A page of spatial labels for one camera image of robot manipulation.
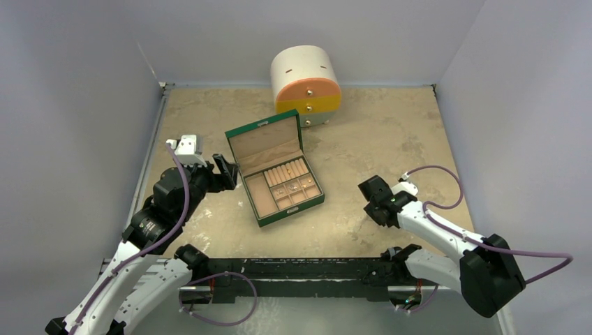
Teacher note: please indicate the round pastel drawer cabinet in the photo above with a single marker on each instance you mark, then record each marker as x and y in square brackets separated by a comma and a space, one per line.
[303, 79]

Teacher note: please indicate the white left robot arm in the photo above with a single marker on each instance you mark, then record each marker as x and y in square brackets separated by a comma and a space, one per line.
[117, 303]

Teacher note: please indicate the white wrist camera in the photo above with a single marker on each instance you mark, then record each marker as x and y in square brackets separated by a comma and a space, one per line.
[188, 149]
[404, 184]

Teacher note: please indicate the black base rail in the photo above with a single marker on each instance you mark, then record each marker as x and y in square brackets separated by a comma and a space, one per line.
[379, 279]

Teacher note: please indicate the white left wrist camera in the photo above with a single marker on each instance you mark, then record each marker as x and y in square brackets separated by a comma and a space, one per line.
[188, 149]

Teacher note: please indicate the green jewelry box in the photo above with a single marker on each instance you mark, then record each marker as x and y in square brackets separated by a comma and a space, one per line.
[265, 143]

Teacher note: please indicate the aluminium frame rail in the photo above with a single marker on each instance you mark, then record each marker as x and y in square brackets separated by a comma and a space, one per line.
[141, 184]

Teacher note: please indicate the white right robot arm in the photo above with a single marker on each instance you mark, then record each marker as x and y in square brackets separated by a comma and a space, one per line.
[481, 269]

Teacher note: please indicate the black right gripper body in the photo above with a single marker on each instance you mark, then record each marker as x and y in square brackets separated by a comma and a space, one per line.
[371, 197]

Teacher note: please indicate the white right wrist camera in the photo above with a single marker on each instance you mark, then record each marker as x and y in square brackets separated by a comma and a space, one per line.
[404, 184]

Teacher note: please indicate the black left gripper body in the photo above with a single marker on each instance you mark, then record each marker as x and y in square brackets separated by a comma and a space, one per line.
[205, 180]

